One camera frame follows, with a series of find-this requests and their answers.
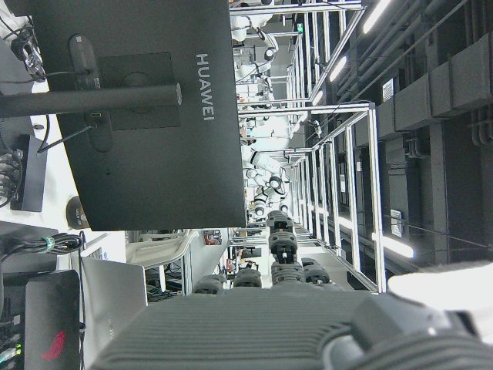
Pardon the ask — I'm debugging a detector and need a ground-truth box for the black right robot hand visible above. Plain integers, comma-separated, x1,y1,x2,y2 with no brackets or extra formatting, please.
89,210,493,370

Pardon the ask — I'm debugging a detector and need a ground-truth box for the white plastic chair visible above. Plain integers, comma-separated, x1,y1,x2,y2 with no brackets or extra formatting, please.
126,230,198,294

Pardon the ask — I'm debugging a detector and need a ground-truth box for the silver laptop lid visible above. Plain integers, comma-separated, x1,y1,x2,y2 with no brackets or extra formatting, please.
82,257,149,350

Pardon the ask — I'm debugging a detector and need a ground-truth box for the long ceiling light strip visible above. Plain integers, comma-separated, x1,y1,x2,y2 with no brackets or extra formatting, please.
384,234,414,259
328,55,348,82
361,0,394,35

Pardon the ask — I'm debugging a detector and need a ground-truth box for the black computer with red logo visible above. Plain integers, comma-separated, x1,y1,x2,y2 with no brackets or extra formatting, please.
24,269,81,370

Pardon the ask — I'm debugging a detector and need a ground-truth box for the white humanoid robot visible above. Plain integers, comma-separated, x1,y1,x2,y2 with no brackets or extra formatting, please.
241,114,309,219

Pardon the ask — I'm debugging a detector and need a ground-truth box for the round black disc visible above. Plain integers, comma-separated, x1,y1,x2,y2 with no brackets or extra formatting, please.
65,195,90,230

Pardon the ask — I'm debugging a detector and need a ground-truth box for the black Huawei monitor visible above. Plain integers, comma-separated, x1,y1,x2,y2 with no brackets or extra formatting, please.
29,0,247,232

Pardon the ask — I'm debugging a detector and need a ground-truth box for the black docking hub box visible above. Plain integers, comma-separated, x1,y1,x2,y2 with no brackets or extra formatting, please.
10,133,49,213

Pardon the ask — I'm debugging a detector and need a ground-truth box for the aluminium profile frame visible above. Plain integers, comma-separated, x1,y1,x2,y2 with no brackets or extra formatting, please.
230,0,387,294

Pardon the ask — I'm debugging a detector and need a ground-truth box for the black cable bundle green tie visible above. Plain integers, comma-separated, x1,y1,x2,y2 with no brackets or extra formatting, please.
0,232,85,256

